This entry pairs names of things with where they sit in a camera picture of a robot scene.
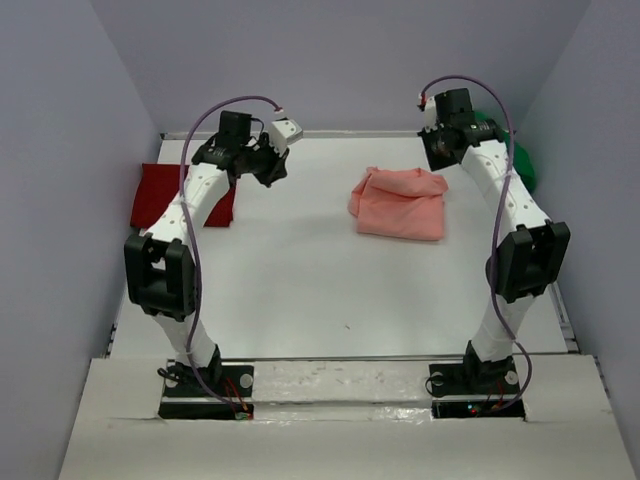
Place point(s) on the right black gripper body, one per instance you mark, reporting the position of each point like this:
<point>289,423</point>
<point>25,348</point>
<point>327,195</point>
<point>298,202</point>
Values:
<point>434,144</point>

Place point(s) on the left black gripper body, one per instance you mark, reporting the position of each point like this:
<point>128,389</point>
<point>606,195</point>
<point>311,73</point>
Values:
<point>264,161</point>

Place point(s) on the pink t-shirt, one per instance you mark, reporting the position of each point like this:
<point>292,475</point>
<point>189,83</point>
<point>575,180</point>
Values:
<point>404,204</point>

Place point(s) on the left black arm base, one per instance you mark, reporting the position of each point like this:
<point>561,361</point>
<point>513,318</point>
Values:
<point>183,397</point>

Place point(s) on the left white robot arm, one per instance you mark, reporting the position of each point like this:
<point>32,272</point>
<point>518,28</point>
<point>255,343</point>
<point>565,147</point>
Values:
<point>162,264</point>

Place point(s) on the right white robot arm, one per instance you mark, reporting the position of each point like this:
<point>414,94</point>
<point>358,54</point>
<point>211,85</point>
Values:
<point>527,246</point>

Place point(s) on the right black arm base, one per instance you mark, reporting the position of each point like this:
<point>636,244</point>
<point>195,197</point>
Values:
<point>456,395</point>

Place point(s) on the green t-shirt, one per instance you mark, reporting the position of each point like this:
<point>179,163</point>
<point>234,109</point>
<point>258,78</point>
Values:
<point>522,162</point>

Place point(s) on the folded red t-shirt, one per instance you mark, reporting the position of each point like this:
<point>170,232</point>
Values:
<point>158,187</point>

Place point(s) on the white foam strip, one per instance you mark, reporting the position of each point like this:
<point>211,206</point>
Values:
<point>341,381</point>

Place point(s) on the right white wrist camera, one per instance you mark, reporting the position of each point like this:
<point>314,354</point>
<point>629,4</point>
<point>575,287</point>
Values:
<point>430,115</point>

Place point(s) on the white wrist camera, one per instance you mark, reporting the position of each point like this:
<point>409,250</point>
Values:
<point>283,133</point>
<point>430,115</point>

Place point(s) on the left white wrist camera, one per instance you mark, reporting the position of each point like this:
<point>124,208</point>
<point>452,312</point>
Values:
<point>283,133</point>

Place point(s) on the back aluminium rail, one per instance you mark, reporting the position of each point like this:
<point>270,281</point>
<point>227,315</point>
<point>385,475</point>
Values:
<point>311,134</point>

